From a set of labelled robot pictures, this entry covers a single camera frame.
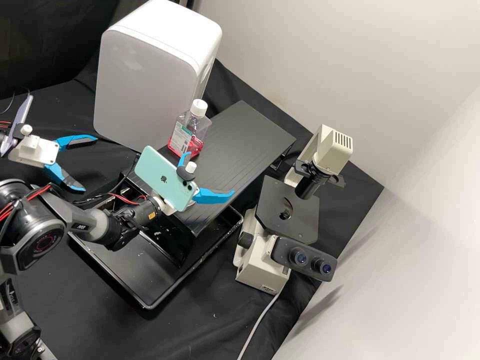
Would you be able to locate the red liquid bottle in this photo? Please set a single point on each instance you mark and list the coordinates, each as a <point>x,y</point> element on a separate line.
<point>187,135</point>

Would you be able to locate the cream microscope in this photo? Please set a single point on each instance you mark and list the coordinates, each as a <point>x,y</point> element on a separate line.
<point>262,258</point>

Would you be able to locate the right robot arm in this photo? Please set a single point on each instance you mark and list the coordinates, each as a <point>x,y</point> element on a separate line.
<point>35,221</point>

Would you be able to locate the black platform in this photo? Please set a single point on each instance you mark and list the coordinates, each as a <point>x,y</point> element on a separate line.
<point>240,146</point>

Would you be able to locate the right wrist camera phone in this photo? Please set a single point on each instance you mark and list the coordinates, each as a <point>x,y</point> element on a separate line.
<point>159,176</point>

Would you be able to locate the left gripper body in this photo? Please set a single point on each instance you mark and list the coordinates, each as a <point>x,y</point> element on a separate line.
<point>37,153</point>

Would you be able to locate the black tray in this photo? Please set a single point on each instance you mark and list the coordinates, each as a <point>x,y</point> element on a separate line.
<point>150,270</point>

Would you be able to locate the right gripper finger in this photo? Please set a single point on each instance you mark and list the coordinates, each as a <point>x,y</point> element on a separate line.
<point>182,159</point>
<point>212,197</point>

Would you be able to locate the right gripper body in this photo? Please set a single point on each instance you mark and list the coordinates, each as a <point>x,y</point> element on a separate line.
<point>167,208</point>

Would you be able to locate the white box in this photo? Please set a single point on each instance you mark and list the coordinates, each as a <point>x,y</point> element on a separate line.
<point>146,71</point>

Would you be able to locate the wrist camera phone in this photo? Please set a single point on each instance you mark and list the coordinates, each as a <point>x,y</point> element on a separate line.
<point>159,176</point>
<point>21,112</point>

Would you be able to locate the left wrist camera phone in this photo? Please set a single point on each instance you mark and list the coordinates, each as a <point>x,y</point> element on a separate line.
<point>21,112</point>

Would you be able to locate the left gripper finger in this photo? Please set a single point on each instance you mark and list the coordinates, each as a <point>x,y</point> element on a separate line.
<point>75,140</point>
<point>62,176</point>

